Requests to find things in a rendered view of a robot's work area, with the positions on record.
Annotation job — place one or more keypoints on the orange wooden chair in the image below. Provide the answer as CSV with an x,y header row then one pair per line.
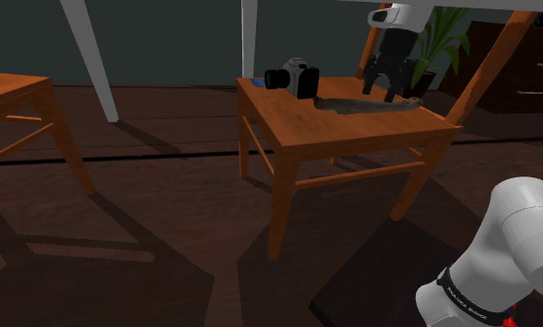
x,y
343,126
8,90

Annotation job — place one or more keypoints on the dark wooden chest of drawers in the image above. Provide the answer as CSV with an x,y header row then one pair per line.
x,y
520,68

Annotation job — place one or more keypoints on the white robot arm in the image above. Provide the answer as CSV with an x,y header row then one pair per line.
x,y
502,253

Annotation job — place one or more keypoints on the long brown stick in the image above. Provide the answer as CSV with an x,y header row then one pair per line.
x,y
366,105

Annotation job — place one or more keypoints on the green potted plant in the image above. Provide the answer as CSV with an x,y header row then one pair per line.
x,y
438,40

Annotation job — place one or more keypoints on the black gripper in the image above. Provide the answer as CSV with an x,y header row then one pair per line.
x,y
397,44

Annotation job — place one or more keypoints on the dark robot stand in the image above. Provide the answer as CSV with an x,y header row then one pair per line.
x,y
388,276

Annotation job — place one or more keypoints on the black and silver camera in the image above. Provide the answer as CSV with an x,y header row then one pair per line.
x,y
305,81

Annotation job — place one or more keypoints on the small blue flat object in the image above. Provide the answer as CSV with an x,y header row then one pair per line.
x,y
257,83

